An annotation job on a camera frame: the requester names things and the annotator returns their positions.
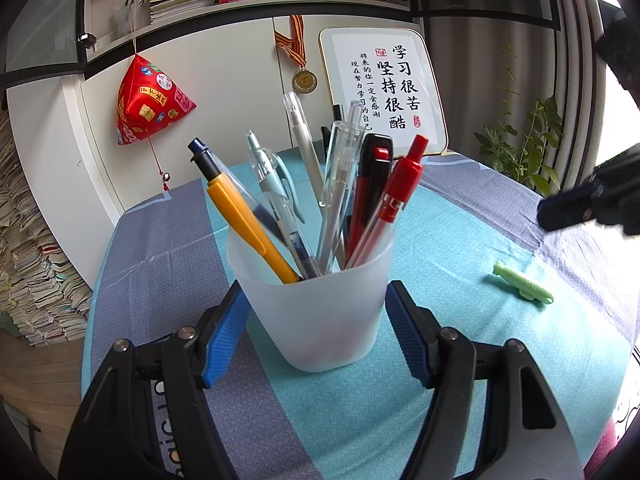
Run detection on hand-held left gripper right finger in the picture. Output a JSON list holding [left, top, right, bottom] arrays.
[[384, 279, 585, 480]]

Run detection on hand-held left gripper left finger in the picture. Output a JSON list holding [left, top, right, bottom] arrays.
[[56, 281, 251, 480]]

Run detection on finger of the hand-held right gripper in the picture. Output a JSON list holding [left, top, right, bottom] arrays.
[[591, 2, 640, 107], [536, 179, 604, 233]]

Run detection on translucent white plastic cup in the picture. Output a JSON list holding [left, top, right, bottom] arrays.
[[227, 220, 397, 374]]

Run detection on green pen cap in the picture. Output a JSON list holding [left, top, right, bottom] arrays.
[[492, 260, 555, 305]]

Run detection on yellow and black pen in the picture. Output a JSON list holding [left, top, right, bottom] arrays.
[[194, 150, 301, 285]]

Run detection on red capped gel pen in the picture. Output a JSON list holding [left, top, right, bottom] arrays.
[[345, 134, 430, 269]]

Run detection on clear pen with teal grip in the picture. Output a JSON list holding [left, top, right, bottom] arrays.
[[244, 129, 321, 279]]

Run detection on wide red and black pen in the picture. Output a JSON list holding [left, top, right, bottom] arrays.
[[342, 132, 395, 267]]

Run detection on clear pen with white grip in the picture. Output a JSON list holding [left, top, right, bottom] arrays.
[[315, 99, 366, 274]]

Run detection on clear pen with blue cap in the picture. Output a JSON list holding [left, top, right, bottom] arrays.
[[188, 138, 321, 279]]

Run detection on beige pen with clear cap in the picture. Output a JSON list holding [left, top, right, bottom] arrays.
[[282, 90, 326, 202]]

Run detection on blue grey printed tablecloth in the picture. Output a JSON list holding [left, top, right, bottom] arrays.
[[81, 144, 640, 480]]

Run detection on green leafy potted plant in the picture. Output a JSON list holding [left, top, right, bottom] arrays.
[[472, 42, 567, 197]]

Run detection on grey curtain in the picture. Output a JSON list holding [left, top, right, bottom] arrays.
[[424, 0, 602, 196]]

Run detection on large pile of worn books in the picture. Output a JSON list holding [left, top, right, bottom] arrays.
[[0, 107, 94, 347]]

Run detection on framed calligraphy board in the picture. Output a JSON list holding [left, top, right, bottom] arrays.
[[318, 26, 450, 157]]

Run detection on floral patterned seat cushion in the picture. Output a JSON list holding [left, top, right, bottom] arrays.
[[614, 392, 640, 436]]

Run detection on person's red trousers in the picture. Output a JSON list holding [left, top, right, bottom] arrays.
[[584, 419, 620, 480]]

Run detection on red pyramid hanging ornament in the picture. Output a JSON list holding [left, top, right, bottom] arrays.
[[115, 7, 198, 194]]

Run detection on white bookshelf cabinet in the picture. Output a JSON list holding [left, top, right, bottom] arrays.
[[0, 0, 428, 281]]

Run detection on gold medal with striped ribbon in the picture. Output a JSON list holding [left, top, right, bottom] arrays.
[[273, 14, 319, 95]]

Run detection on clear acrylic pen holder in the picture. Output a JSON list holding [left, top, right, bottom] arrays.
[[107, 0, 151, 41]]

